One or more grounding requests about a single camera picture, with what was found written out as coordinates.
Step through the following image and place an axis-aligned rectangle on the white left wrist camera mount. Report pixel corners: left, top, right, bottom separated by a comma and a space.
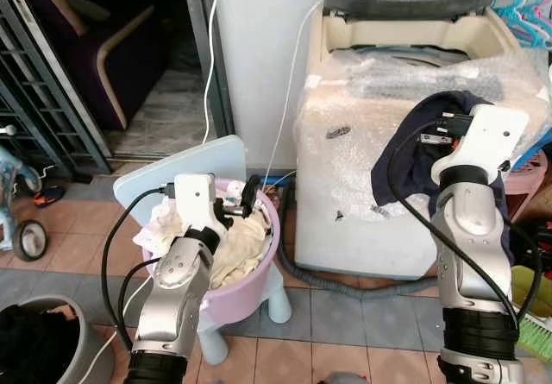
171, 173, 217, 231

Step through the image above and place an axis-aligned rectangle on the black clothes pile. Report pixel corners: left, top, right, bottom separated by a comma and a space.
0, 305, 80, 384

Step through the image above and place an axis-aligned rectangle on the cream top-load washing machine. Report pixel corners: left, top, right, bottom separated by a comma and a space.
293, 0, 552, 281

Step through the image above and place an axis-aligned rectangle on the pink plastic hanger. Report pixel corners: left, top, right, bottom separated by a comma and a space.
524, 0, 552, 33

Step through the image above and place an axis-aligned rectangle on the pink plastic stool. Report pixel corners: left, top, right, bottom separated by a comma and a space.
503, 151, 550, 223

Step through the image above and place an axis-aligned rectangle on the orange and black sandal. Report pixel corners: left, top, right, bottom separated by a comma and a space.
33, 186, 67, 210

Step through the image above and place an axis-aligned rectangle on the grey plastic bucket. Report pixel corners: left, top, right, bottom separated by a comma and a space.
0, 295, 117, 384

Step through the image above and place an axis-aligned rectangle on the dark grey door frame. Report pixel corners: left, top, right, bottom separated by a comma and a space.
179, 0, 236, 140

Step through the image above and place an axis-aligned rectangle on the dark purple wooden armchair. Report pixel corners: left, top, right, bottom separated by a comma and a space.
16, 0, 161, 132

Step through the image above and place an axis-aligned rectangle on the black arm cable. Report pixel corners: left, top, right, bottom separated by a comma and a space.
100, 187, 179, 356
385, 118, 545, 330

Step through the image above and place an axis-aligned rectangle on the cream crumpled cloth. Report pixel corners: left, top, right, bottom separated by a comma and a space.
142, 192, 273, 290

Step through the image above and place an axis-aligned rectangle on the clear bubble wrap sheet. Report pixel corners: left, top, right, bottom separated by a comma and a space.
293, 46, 552, 226

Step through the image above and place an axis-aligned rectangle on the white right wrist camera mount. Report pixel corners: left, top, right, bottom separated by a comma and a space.
438, 104, 530, 186

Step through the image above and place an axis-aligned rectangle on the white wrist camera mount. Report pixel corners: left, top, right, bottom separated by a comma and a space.
438, 104, 530, 186
171, 173, 217, 231

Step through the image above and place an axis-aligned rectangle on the pink plastic laundry basin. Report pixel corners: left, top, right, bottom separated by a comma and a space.
141, 177, 283, 326

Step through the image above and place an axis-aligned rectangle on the white straight wall cable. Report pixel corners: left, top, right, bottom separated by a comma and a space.
201, 0, 218, 146

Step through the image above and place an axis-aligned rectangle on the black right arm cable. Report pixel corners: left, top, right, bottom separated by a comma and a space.
385, 118, 545, 330

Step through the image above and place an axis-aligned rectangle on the turquoise plastic hanger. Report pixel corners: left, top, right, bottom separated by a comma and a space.
492, 0, 549, 50

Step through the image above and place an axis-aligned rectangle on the light blue plastic stool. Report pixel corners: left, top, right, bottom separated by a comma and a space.
112, 135, 294, 365

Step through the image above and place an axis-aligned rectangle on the grey metal grille gate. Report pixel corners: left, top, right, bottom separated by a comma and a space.
0, 0, 114, 179

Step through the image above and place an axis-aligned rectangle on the yellow-green plastic dustpan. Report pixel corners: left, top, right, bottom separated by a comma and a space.
511, 265, 552, 318

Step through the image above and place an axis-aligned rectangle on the white curved washer cable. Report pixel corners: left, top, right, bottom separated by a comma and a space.
261, 0, 325, 186

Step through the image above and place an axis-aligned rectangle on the dark blue garment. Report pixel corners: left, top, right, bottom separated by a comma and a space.
371, 91, 518, 264

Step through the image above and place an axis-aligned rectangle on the light blue child tricycle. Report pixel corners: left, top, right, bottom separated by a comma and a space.
0, 125, 51, 262

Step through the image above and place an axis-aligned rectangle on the green bristle broom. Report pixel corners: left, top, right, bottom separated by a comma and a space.
516, 313, 552, 364

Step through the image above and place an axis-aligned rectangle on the grey corrugated drain hose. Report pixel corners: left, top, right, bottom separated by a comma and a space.
274, 181, 442, 300

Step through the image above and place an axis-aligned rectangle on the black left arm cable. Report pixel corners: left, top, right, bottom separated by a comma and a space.
100, 187, 179, 356

